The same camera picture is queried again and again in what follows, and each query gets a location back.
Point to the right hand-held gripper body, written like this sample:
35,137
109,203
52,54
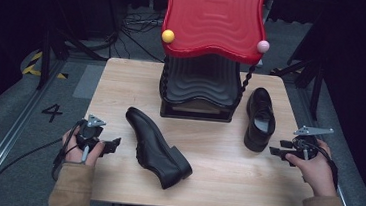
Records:
304,145

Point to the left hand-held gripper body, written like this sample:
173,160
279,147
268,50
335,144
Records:
89,133

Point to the black leather shoe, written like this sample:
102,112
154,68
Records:
157,149
259,121

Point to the red and black shoe rack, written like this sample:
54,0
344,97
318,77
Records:
213,22

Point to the person's left hand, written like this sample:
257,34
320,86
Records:
72,153

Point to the person's right hand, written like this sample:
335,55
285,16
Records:
317,171

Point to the black metal stand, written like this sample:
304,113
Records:
45,57
317,78

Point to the yellow and black floor tape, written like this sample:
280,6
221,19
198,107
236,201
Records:
30,68

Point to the aluminium floor rail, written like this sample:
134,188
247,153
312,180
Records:
7,138

